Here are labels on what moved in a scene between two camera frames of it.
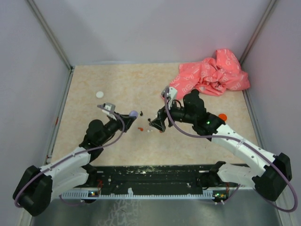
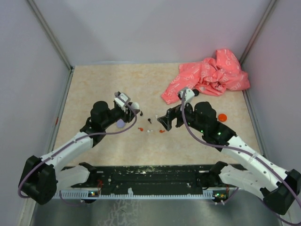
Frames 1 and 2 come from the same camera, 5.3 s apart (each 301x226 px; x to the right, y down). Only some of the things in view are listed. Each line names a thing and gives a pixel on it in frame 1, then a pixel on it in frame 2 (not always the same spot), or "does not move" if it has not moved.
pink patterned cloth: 214,76 does not move
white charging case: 99,94 to 135,106
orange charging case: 222,116 does not move
